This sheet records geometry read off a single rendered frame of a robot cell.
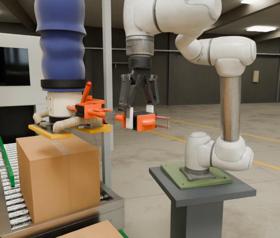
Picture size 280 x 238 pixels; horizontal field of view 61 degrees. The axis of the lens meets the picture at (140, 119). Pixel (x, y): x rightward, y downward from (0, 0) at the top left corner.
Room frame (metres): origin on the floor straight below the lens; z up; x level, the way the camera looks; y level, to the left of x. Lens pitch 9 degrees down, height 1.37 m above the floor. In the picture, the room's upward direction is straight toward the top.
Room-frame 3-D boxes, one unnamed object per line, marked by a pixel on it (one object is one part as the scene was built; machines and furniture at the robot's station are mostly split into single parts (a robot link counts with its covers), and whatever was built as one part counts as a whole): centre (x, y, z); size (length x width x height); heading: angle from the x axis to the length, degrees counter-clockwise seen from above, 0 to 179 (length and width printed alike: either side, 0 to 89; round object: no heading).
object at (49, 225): (1.27, 0.40, 0.58); 0.70 x 0.03 x 0.06; 123
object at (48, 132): (1.18, 0.46, 1.14); 0.34 x 0.10 x 0.05; 40
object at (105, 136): (2.03, 0.30, 0.50); 0.07 x 0.07 x 1.00; 33
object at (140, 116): (0.78, 0.00, 1.24); 0.08 x 0.07 x 0.05; 40
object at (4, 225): (2.07, 1.32, 0.50); 2.31 x 0.05 x 0.19; 33
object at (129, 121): (0.76, 0.03, 1.25); 0.03 x 0.01 x 0.07; 40
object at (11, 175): (2.40, 1.46, 0.60); 1.60 x 0.11 x 0.09; 33
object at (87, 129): (1.30, 0.32, 1.14); 0.34 x 0.10 x 0.05; 40
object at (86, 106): (1.05, 0.23, 1.24); 0.10 x 0.08 x 0.06; 130
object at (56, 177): (1.58, 0.59, 0.75); 0.60 x 0.40 x 0.40; 34
